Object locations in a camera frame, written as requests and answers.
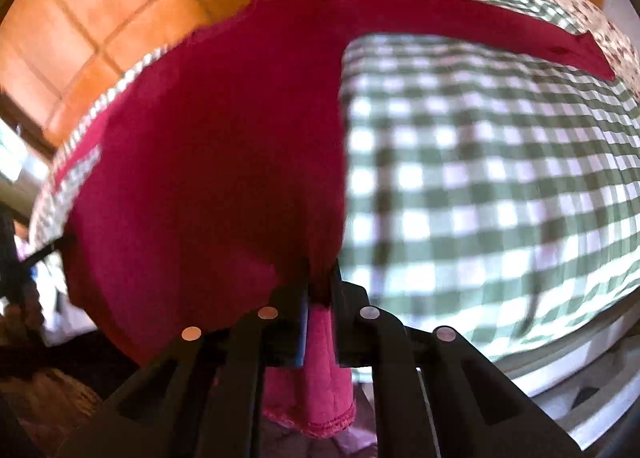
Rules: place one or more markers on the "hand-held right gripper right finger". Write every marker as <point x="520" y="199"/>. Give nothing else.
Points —
<point x="345" y="318"/>

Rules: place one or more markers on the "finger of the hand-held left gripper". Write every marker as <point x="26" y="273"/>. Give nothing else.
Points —
<point x="44" y="251"/>

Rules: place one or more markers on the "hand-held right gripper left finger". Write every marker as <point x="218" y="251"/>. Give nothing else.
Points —
<point x="299" y="333"/>

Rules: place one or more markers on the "red shirt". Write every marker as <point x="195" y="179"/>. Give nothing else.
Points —
<point x="200" y="163"/>

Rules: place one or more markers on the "green white checked blanket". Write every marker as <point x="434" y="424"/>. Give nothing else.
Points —
<point x="475" y="188"/>

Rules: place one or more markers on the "wooden panelled headboard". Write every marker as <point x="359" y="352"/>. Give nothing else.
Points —
<point x="100" y="13"/>

